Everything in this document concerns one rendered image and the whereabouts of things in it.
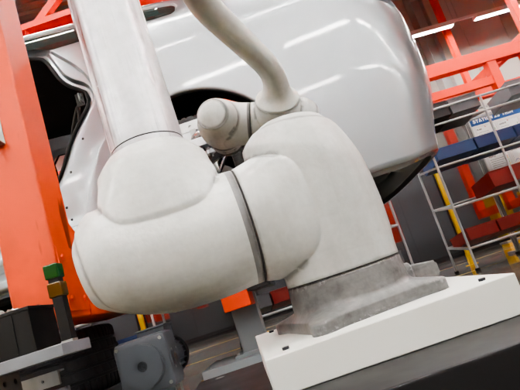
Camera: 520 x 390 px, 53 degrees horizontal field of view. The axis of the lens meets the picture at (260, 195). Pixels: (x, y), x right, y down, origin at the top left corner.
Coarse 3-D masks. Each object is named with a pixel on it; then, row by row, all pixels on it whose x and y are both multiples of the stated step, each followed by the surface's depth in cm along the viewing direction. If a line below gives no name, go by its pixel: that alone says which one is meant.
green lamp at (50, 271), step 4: (52, 264) 137; (56, 264) 137; (60, 264) 139; (44, 268) 137; (48, 268) 137; (52, 268) 137; (56, 268) 137; (60, 268) 139; (44, 272) 137; (48, 272) 136; (52, 272) 136; (56, 272) 136; (60, 272) 138; (44, 276) 137; (48, 276) 136; (52, 276) 136; (56, 276) 136; (60, 276) 138
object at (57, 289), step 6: (54, 282) 136; (60, 282) 136; (66, 282) 139; (48, 288) 136; (54, 288) 136; (60, 288) 136; (66, 288) 138; (54, 294) 135; (60, 294) 135; (66, 294) 137
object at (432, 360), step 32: (512, 320) 53; (416, 352) 53; (448, 352) 48; (480, 352) 44; (512, 352) 43; (224, 384) 76; (256, 384) 66; (320, 384) 53; (352, 384) 48; (384, 384) 44; (416, 384) 42; (448, 384) 42; (480, 384) 42; (512, 384) 42
